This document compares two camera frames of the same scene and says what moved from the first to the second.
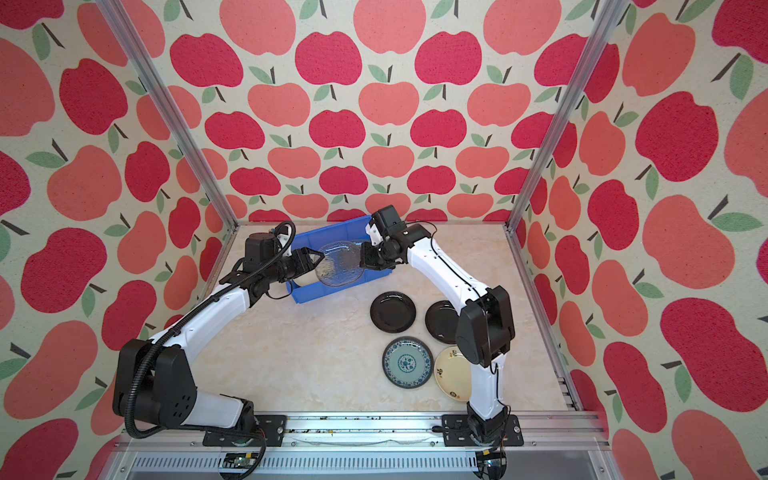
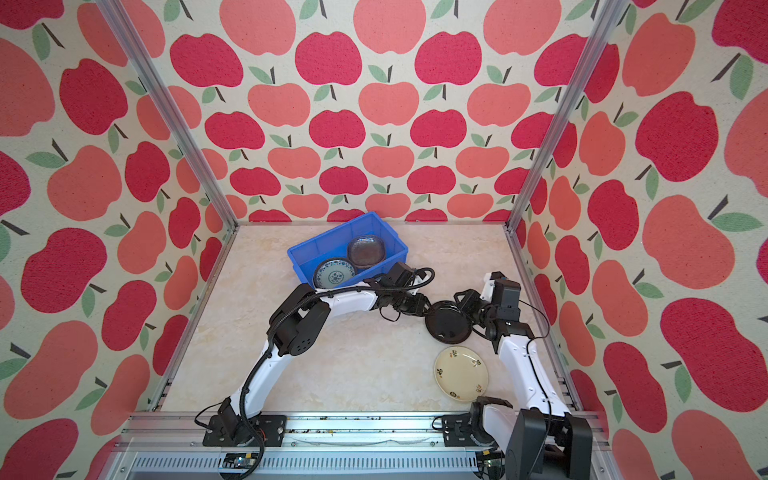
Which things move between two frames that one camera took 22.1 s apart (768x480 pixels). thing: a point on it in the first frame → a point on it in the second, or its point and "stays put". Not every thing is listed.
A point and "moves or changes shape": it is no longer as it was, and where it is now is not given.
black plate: [442, 320] stays put
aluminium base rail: [549, 446] stays put
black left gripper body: [285, 268] → [407, 304]
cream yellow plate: [453, 374] stays put
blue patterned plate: [408, 362] → [332, 273]
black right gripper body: [376, 254] → [478, 311]
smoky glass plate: [341, 264] moves or changes shape
